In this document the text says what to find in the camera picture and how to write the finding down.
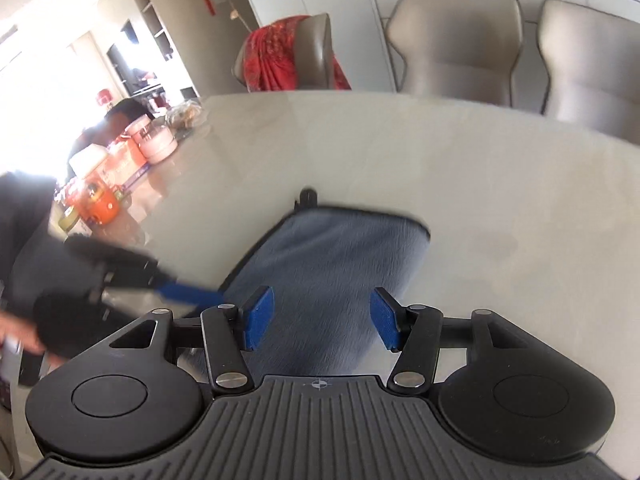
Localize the blue and grey towel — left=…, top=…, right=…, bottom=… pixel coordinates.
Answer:
left=220, top=197, right=431, bottom=380

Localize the person hand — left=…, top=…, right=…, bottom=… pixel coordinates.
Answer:
left=0, top=311, right=65, bottom=370

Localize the orange toy pot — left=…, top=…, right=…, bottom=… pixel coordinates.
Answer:
left=78, top=180, right=120, bottom=226

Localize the orange box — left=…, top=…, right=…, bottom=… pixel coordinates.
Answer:
left=98, top=139, right=150, bottom=192

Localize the pink round container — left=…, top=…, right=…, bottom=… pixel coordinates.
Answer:
left=124, top=115, right=178, bottom=165

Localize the clear snack bag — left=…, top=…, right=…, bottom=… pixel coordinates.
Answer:
left=165, top=100, right=204, bottom=132

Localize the red patterned cloth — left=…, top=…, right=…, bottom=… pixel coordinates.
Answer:
left=242, top=14, right=353, bottom=92

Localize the grey chair with cloth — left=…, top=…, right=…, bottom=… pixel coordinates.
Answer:
left=233, top=12, right=334, bottom=92

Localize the beige chair left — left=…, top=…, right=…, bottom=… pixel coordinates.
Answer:
left=385, top=0, right=524, bottom=107

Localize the beige chair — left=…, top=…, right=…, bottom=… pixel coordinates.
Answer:
left=537, top=0, right=639, bottom=144
left=385, top=0, right=524, bottom=107

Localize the beige chair right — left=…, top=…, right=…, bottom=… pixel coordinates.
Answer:
left=537, top=0, right=639, bottom=144

